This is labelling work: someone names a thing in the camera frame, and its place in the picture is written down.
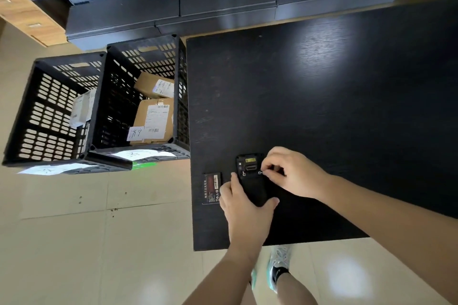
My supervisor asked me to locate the person's left hand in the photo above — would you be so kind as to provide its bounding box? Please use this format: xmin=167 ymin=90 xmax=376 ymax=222
xmin=219 ymin=172 xmax=280 ymax=256

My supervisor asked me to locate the person's right hand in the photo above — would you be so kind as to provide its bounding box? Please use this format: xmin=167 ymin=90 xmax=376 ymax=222
xmin=261 ymin=146 xmax=332 ymax=200

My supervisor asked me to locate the black handheld scanner device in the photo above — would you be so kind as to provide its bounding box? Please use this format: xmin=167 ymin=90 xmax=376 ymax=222
xmin=235 ymin=153 xmax=273 ymax=208

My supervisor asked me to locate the person's left forearm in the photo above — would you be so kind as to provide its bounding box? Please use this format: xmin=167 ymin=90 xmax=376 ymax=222
xmin=182 ymin=246 xmax=265 ymax=305

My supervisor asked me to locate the person's right forearm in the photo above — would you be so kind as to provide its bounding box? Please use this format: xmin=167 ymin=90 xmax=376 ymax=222
xmin=318 ymin=174 xmax=458 ymax=305

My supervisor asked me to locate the black rectangular battery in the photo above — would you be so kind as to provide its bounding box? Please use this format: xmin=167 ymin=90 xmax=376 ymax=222
xmin=202 ymin=173 xmax=223 ymax=205

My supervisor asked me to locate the black sock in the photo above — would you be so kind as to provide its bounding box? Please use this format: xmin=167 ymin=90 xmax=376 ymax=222
xmin=271 ymin=266 xmax=290 ymax=283

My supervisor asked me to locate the person's leg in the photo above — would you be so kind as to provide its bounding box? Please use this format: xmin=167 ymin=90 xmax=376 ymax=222
xmin=276 ymin=270 xmax=318 ymax=305

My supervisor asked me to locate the white paper crate label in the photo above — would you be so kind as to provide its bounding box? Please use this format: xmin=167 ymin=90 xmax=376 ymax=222
xmin=110 ymin=149 xmax=178 ymax=162
xmin=17 ymin=163 xmax=98 ymax=176

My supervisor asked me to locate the large cardboard box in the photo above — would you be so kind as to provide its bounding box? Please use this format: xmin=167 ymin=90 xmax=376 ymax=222
xmin=129 ymin=98 xmax=175 ymax=145

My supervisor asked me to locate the white handwritten paper slip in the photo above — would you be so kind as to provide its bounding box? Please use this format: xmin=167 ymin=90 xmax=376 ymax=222
xmin=127 ymin=126 xmax=146 ymax=142

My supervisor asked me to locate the small cardboard box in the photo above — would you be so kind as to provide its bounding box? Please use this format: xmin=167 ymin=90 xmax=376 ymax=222
xmin=134 ymin=71 xmax=175 ymax=99

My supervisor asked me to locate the black plastic crate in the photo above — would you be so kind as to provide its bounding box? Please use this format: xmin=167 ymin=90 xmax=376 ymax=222
xmin=2 ymin=52 xmax=133 ymax=175
xmin=87 ymin=33 xmax=191 ymax=165

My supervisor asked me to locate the white wrapped package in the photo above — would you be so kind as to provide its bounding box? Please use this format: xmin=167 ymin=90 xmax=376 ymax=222
xmin=69 ymin=88 xmax=97 ymax=129

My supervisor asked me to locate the wooden cabinet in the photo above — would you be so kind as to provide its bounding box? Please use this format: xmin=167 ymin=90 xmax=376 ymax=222
xmin=0 ymin=0 xmax=69 ymax=48

